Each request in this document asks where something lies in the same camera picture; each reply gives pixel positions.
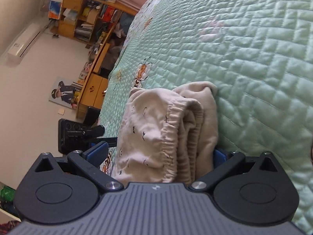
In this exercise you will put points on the red box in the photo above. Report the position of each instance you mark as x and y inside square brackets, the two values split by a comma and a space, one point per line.
[108, 13]

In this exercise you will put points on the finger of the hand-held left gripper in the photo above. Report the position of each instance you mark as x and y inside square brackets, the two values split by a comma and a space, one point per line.
[112, 142]
[95, 131]

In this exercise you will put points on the wooden desk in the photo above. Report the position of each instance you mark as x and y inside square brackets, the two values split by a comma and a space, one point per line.
[93, 88]

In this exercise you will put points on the beige wall switch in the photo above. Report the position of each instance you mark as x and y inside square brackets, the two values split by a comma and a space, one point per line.
[61, 111]

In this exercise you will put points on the green quilted bee bedspread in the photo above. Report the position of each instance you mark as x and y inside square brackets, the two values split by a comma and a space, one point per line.
[244, 41]

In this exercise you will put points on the blue cloth bag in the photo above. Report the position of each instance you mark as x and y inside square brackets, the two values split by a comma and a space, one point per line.
[126, 22]

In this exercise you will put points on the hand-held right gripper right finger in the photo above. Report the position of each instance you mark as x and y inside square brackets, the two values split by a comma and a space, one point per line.
[220, 158]

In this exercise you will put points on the row of books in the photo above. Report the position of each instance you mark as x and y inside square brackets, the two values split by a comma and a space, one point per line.
[83, 32]

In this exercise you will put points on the blue white box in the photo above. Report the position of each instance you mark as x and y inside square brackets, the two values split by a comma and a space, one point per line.
[55, 5]

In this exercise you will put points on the white air conditioner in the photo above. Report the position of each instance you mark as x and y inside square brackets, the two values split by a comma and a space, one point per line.
[23, 40]

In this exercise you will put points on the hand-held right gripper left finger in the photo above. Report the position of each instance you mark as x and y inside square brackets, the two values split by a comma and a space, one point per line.
[97, 151]

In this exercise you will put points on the wooden bookshelf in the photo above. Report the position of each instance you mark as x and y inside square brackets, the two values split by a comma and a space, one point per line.
[71, 12]

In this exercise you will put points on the wall poster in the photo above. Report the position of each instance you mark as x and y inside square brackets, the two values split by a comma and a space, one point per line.
[62, 91]

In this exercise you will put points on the beige printed pants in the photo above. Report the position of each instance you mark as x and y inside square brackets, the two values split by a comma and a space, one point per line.
[146, 127]

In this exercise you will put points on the red plaid clothing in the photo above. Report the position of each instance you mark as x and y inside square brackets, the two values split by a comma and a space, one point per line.
[9, 226]

